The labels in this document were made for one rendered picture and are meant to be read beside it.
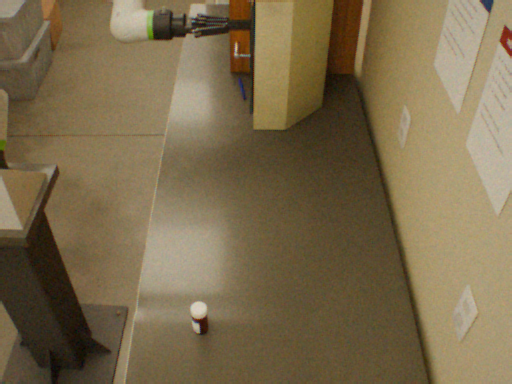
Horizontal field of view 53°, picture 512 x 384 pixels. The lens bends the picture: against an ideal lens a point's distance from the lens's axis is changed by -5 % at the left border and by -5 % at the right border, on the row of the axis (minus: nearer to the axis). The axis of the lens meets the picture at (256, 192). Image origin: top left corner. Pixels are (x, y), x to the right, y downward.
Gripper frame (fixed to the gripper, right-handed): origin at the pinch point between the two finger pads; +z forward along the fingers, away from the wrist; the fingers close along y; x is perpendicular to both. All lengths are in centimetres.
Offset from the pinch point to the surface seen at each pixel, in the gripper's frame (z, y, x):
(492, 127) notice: 48, -76, -20
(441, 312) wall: 48, -85, 27
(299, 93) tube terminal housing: 20.1, -0.5, 24.7
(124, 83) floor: -84, 170, 131
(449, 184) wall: 48, -67, 3
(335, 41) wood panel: 36, 32, 22
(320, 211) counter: 24, -43, 37
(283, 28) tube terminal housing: 13.2, -4.7, -1.5
